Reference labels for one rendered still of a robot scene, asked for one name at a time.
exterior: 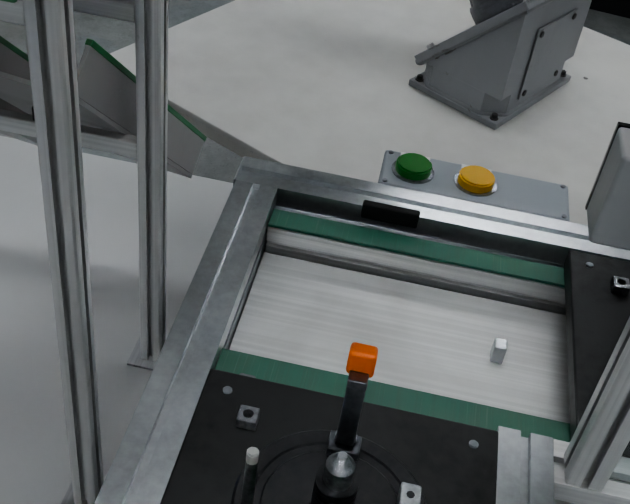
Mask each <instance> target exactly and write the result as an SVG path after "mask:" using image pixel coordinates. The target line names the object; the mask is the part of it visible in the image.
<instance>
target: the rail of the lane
mask: <svg viewBox="0 0 630 504"><path fill-rule="evenodd" d="M236 180H240V181H245V182H250V183H253V189H258V190H259V187H260V185H265V186H269V187H274V188H278V189H277V198H276V205H275V208H274V209H278V210H283V211H288V212H293V213H298V214H303V215H307V216H312V217H317V218H322V219H327V220H332V221H337V222H342V223H346V224H351V225H356V226H361V227H366V228H371V229H376V230H380V231H385V232H390V233H395V234H400V235H405V236H410V237H414V238H419V239H424V240H429V241H434V242H439V243H444V244H449V245H453V246H458V247H463V248H468V249H473V250H478V251H483V252H487V253H492V254H497V255H502V256H507V257H512V258H517V259H521V260H526V261H531V262H536V263H541V264H546V265H551V266H556V267H560V268H564V262H565V259H566V257H567V254H568V251H569V250H574V251H579V252H584V253H588V254H593V255H598V256H603V257H608V258H613V259H618V260H623V261H628V262H630V250H626V249H621V248H616V247H611V246H606V245H601V244H596V243H592V242H590V240H589V233H588V225H583V224H578V223H574V222H569V221H564V220H559V219H554V218H549V217H544V216H539V215H534V214H529V213H524V212H519V211H514V210H509V209H504V208H499V207H494V206H489V205H484V204H479V203H475V202H470V201H465V200H460V199H455V198H450V197H445V196H440V195H435V194H430V193H425V192H420V191H415V190H410V189H405V188H400V187H395V186H390V185H385V184H381V183H376V182H371V181H366V180H361V179H356V178H351V177H346V176H341V175H336V174H331V173H326V172H321V171H316V170H311V169H306V168H301V167H296V166H291V165H287V164H282V163H277V162H272V161H267V160H262V159H257V158H252V157H247V156H246V157H245V156H244V157H243V159H242V161H241V163H240V166H239V168H238V170H237V173H236V175H235V177H234V179H233V186H234V183H235V181H236Z"/></svg>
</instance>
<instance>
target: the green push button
mask: <svg viewBox="0 0 630 504"><path fill-rule="evenodd" d="M395 169H396V171H397V173H398V174H399V175H401V176H402V177H404V178H406V179H409V180H415V181H420V180H425V179H427V178H428V177H429V176H430V175H431V171H432V163H431V162H430V161H429V160H428V159H427V158H426V157H425V156H423V155H420V154H416V153H406V154H403V155H401V156H399V157H398V158H397V161H396V166H395Z"/></svg>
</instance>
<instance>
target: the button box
mask: <svg viewBox="0 0 630 504"><path fill-rule="evenodd" d="M403 154H406V153H405V152H396V151H392V150H386V151H385V154H384V158H383V163H382V167H381V171H380V176H379V180H378V183H381V184H385V185H390V186H395V187H400V188H405V189H410V190H415V191H420V192H425V193H430V194H435V195H440V196H445V197H450V198H455V199H460V200H465V201H470V202H475V203H479V204H484V205H489V206H494V207H499V208H504V209H509V210H514V211H519V212H524V213H529V214H534V215H539V216H544V217H549V218H554V219H559V220H564V221H569V222H570V218H569V197H568V187H567V186H566V185H562V184H557V183H552V182H547V181H542V180H537V179H532V178H527V177H522V176H517V175H512V174H507V173H502V172H497V171H492V170H490V169H488V170H489V171H490V172H491V173H492V174H493V175H494V177H495V183H494V187H493V189H492V190H491V191H489V192H487V193H474V192H470V191H468V190H466V189H464V188H463V187H462V186H460V184H459V183H458V176H459V172H460V170H461V169H462V168H463V167H466V166H470V165H465V164H462V165H461V164H456V163H451V162H446V161H441V160H436V159H431V158H430V157H426V158H427V159H428V160H429V161H430V162H431V163H432V171H431V175H430V176H429V177H428V178H427V179H425V180H420V181H415V180H409V179H406V178H404V177H402V176H401V175H399V174H398V173H397V171H396V169H395V166H396V161H397V158H398V157H399V156H401V155H403Z"/></svg>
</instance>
